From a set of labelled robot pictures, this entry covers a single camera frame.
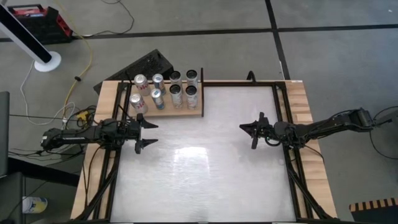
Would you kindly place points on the black orange striped object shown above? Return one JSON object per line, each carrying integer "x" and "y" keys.
{"x": 376, "y": 214}

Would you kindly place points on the wooden shelf board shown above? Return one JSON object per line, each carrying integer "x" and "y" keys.
{"x": 174, "y": 112}

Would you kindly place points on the blue silver Red Bull can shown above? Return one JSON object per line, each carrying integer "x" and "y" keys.
{"x": 158, "y": 81}
{"x": 157, "y": 96}

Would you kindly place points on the black perforated box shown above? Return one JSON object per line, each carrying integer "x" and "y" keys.
{"x": 146, "y": 65}

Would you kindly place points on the clear bottle edge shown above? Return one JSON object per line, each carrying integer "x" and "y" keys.
{"x": 191, "y": 93}

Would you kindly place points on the white yellow canister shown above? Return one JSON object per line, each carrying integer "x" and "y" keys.
{"x": 34, "y": 205}

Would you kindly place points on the yellow power plug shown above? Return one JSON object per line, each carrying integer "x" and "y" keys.
{"x": 83, "y": 115}

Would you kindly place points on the silver red Diet Coke can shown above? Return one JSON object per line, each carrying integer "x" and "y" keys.
{"x": 141, "y": 84}
{"x": 136, "y": 101}

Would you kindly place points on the white pole stand black stripe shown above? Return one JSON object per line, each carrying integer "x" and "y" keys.
{"x": 46, "y": 62}

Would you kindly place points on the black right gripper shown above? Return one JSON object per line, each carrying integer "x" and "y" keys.
{"x": 269, "y": 132}

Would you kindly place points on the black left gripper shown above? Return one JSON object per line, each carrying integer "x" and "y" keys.
{"x": 132, "y": 133}

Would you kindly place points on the dark upright panel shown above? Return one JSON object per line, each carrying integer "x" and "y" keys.
{"x": 3, "y": 133}

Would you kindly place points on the black metal table frame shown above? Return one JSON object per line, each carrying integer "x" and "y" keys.
{"x": 233, "y": 83}

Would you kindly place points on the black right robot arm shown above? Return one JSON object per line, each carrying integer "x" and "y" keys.
{"x": 326, "y": 126}

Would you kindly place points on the red black tool case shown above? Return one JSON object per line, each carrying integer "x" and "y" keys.
{"x": 46, "y": 25}

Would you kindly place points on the black hook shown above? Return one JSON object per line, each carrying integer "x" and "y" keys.
{"x": 249, "y": 74}

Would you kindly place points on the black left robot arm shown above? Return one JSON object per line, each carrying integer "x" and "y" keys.
{"x": 77, "y": 137}

